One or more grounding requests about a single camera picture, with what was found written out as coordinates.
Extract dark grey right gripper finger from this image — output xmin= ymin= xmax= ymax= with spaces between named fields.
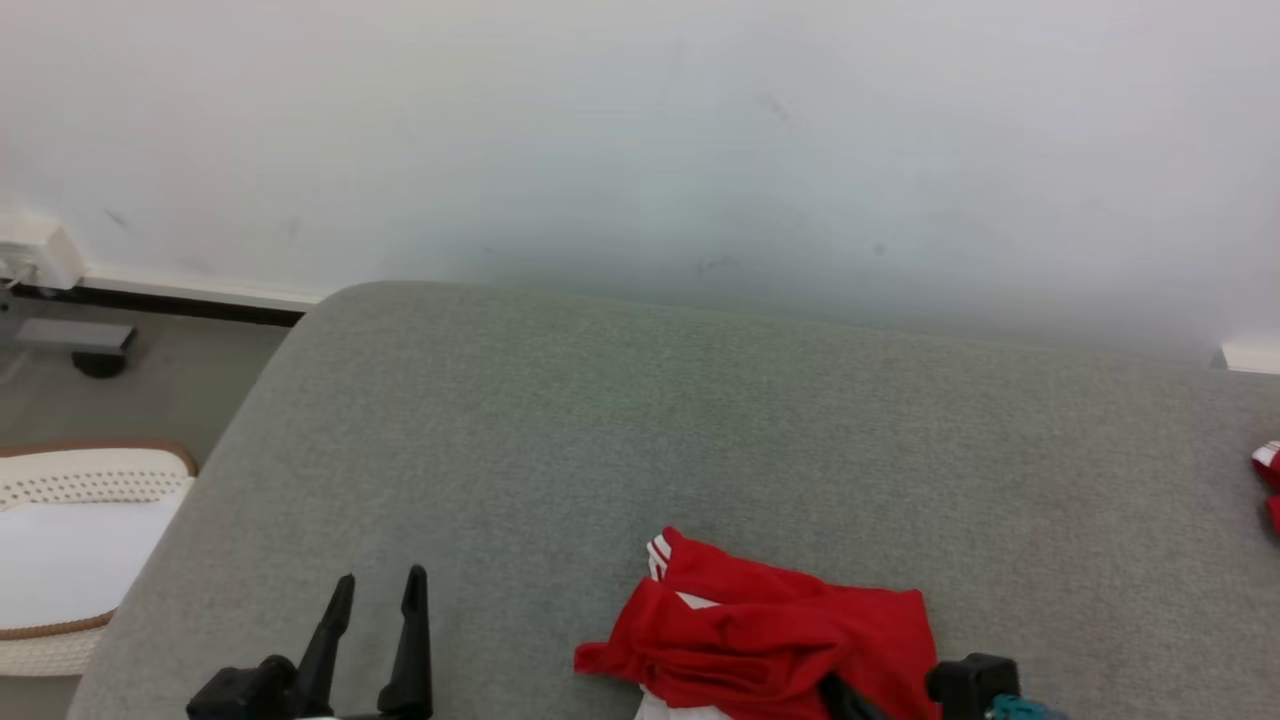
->
xmin=819 ymin=674 xmax=893 ymax=720

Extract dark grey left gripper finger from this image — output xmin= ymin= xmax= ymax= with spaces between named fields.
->
xmin=294 ymin=572 xmax=357 ymax=718
xmin=377 ymin=564 xmax=435 ymax=720

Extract red jersey with white sleeves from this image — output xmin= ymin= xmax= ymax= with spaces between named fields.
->
xmin=573 ymin=526 xmax=943 ymax=720

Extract red shorts with white stripes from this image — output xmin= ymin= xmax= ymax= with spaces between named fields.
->
xmin=1250 ymin=439 xmax=1280 ymax=538

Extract white laundry basket brown rim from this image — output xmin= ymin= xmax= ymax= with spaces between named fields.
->
xmin=0 ymin=440 xmax=200 ymax=680

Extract grey fabric sofa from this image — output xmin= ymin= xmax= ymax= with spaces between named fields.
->
xmin=64 ymin=280 xmax=1280 ymax=720

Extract black skirting strip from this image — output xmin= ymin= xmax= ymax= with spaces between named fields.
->
xmin=8 ymin=282 xmax=308 ymax=329

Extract grey furniture foot with caster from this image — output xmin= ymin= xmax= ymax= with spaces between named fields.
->
xmin=14 ymin=317 xmax=138 ymax=380

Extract teal cable connector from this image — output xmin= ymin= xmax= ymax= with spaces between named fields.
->
xmin=988 ymin=694 xmax=1069 ymax=720

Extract white wall socket box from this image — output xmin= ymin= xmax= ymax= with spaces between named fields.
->
xmin=0 ymin=213 xmax=88 ymax=293

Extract white wall plate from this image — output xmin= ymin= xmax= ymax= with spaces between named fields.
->
xmin=1219 ymin=339 xmax=1280 ymax=377

